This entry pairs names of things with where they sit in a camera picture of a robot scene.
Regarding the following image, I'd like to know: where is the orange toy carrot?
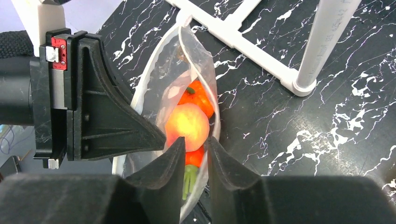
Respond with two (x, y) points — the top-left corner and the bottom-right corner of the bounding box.
(182, 145), (205, 201)

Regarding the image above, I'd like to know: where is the small orange pumpkin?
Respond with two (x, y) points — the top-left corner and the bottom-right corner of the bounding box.
(178, 80), (214, 119)

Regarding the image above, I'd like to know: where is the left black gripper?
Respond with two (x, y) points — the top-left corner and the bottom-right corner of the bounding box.
(0, 28), (165, 168)

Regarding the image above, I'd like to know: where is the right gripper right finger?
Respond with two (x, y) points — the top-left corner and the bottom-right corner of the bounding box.
(206, 137), (396, 224)

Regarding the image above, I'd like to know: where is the pink toy peach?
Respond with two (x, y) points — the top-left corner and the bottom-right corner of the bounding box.
(165, 103), (210, 152)

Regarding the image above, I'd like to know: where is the white pvc pipe frame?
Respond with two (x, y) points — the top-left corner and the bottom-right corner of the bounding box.
(165, 0), (362, 97)

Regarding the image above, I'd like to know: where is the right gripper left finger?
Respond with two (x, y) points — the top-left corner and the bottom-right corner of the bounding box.
(0, 138), (185, 224)

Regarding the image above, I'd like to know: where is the clear zip top bag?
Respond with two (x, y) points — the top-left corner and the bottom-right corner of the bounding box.
(112, 14), (221, 223)

